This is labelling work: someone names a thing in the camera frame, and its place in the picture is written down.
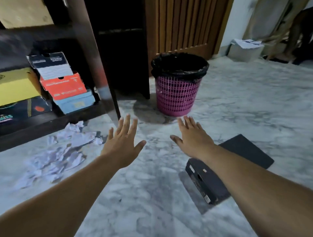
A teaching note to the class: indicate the person's left hand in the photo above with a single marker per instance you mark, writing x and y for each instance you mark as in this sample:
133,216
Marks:
122,149

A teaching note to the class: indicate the red GoWalk shoebox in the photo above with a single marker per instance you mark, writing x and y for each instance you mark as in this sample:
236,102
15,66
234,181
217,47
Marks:
63,88

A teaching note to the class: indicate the pink plastic waste basket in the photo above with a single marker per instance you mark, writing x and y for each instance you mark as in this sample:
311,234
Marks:
176,97

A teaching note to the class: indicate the light blue Veranevada box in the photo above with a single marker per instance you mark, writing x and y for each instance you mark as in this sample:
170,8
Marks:
73,103

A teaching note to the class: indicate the person's right forearm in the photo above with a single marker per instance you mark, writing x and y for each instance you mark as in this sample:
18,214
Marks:
264,195

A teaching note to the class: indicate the black Foamies shoebox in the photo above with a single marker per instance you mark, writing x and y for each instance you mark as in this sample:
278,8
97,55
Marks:
22,110

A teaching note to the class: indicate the light wooden table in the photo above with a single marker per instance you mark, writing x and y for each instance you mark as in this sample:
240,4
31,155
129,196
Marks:
264,19

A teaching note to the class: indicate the white paper sheets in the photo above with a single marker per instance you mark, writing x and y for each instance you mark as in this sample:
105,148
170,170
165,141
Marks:
247,43

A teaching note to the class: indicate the tan cardboard shoebox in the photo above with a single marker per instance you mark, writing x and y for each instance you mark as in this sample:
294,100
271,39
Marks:
22,12

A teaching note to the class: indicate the person's right hand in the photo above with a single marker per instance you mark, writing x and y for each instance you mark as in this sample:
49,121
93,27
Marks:
195,141

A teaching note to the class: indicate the yellow Lace Lynelle shoebox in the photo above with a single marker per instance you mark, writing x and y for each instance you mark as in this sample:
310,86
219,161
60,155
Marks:
17,88

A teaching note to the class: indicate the dark wooden cabinet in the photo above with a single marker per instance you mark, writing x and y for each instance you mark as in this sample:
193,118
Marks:
117,48

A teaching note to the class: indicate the person's left forearm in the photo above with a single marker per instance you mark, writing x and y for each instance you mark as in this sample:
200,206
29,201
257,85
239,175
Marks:
53,202

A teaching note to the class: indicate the brown slatted wooden door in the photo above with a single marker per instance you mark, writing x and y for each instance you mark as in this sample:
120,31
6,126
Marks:
185,24

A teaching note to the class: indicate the white paper pile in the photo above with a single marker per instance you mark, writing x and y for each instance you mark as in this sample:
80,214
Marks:
58,156

